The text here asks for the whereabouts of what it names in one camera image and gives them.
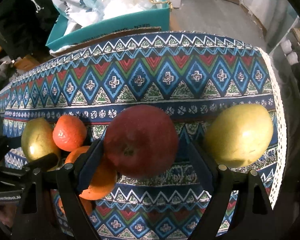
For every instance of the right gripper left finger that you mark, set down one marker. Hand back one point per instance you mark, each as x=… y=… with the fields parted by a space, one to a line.
x=72 y=179

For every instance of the teal plastic crate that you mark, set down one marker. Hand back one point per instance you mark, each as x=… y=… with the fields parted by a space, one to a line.
x=152 y=18

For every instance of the yellow-green pear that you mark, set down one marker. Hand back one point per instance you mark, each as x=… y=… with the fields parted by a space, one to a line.
x=37 y=141

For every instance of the yellow-green pomelo fruit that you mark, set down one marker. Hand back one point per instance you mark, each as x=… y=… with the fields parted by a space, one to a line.
x=239 y=136

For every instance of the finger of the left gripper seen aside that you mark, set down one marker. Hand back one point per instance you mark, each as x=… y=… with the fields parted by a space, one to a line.
x=46 y=162

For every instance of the red apple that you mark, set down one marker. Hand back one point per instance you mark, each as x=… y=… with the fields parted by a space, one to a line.
x=141 y=142

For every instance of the blue patterned tablecloth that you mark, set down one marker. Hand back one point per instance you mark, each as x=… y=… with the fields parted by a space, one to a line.
x=192 y=77

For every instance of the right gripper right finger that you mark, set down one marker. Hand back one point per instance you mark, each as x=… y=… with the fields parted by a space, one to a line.
x=218 y=182

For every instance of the grey shoe rack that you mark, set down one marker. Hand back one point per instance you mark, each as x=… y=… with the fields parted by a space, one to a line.
x=285 y=57

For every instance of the small tangerine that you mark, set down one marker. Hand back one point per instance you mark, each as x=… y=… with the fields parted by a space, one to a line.
x=86 y=204
x=69 y=133

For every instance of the large orange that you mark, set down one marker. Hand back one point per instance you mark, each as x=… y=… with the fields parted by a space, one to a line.
x=104 y=178

